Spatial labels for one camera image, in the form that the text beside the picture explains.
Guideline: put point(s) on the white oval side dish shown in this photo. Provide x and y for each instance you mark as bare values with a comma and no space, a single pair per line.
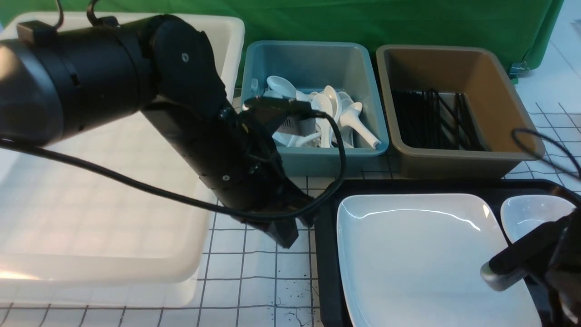
523,213

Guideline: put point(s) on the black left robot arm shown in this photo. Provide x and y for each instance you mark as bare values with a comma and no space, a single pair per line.
57,85

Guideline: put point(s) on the blue plastic bin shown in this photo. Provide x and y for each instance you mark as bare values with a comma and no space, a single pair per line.
310,66

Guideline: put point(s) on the green cloth backdrop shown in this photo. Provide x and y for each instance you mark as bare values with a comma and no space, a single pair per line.
516,31

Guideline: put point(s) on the white grid tablecloth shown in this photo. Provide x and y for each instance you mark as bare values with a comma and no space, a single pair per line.
247,281

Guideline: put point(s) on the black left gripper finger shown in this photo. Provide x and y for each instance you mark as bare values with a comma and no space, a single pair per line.
284,233

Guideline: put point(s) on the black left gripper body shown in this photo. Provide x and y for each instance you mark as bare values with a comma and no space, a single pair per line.
231,158

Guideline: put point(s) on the metal clamp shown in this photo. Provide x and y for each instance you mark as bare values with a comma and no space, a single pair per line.
518,70

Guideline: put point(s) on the pile of white spoons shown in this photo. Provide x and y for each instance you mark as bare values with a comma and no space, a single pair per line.
318,132

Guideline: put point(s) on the brown plastic bin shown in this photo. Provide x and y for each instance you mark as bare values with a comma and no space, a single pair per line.
492,99

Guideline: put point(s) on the black serving tray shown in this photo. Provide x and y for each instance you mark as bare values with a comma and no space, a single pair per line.
333,309

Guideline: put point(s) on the white rectangular rice plate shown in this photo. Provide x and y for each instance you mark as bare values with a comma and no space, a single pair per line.
415,260

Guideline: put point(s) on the pile of black chopsticks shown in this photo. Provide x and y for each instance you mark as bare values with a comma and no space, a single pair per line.
432,120

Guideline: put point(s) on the large white plastic tub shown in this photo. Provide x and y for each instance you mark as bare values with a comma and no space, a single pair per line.
70,237

